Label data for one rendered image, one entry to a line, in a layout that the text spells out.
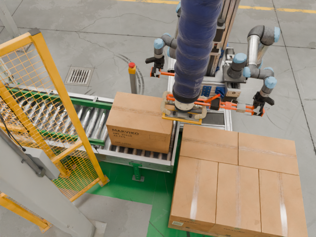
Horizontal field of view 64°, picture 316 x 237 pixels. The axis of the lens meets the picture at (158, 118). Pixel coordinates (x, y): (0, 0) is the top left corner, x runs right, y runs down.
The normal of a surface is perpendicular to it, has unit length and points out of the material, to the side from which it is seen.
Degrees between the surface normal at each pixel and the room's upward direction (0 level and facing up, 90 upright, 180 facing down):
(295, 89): 0
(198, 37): 87
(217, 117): 0
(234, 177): 0
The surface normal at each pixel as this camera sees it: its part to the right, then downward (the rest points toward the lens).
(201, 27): 0.04, 0.74
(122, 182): 0.01, -0.56
